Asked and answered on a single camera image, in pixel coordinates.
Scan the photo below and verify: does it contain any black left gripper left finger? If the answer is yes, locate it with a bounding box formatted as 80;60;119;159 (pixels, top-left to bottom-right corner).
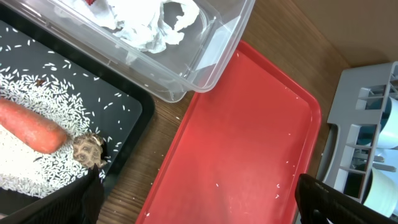
1;166;104;224

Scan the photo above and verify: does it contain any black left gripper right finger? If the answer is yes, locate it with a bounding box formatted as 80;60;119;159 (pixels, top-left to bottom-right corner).
295;174;395;224

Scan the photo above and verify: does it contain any brown food scrap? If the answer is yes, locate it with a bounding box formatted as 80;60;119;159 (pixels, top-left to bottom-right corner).
72;133;107;169

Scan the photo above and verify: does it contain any white rice pile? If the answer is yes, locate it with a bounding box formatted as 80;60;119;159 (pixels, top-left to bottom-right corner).
0;27;131;199

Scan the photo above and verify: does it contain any green bowl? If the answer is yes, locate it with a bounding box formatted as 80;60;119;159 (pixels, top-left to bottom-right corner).
363;168;397;218

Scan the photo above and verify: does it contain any orange carrot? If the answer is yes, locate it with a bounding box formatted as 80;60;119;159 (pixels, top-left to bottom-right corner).
1;98;68;154

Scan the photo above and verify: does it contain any white napkin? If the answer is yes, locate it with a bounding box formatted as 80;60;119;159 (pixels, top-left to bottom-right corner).
63;0;200;54

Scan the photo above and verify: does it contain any red snack wrapper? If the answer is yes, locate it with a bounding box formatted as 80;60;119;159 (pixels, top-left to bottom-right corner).
85;0;96;6

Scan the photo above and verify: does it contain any light blue bowl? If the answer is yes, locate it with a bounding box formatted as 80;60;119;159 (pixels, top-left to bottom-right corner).
377;97;397;149

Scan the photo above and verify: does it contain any grey dishwasher rack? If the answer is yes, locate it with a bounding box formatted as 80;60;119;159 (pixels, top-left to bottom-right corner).
317;62;397;205

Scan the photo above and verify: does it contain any red serving tray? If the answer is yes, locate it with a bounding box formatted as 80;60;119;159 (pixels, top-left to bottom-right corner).
137;42;322;224

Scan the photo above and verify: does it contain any black tray bin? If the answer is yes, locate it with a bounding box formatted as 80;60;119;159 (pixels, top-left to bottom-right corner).
0;2;155;215

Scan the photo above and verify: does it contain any clear plastic bin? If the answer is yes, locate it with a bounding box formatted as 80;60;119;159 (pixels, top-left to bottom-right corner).
1;0;255;103

